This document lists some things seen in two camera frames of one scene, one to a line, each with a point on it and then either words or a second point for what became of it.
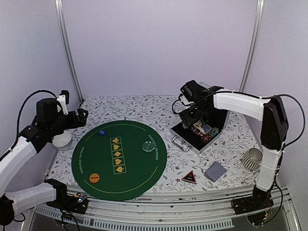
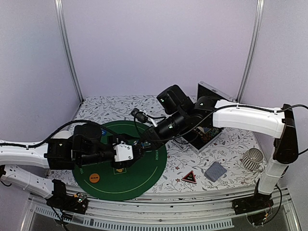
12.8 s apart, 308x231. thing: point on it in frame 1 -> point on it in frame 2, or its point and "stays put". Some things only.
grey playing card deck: (215, 171) stays put
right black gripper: (187, 119) -> (153, 136)
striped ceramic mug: (252, 159) stays put
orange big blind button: (94, 177) stays put
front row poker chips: (208, 137) stays put
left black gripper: (82, 120) -> (124, 164)
